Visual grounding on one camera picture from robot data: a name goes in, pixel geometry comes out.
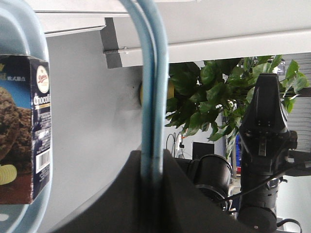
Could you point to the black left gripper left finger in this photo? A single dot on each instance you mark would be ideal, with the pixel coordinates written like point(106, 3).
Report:
point(117, 209)

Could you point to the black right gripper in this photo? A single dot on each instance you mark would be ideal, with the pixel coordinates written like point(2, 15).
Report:
point(265, 152)

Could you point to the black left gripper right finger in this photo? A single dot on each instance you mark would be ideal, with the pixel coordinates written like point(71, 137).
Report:
point(186, 210)

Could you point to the dark blue cookie box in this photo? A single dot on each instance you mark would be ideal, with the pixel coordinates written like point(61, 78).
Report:
point(25, 128)

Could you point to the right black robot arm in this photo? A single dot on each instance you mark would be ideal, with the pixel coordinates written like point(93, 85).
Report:
point(255, 204)

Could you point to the green potted plant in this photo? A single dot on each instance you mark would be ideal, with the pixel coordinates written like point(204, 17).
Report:
point(216, 95)

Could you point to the gold plant pot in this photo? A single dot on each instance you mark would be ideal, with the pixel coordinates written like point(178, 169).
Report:
point(170, 91)

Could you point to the white store shelving unit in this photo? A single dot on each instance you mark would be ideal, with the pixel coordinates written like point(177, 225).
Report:
point(196, 29)

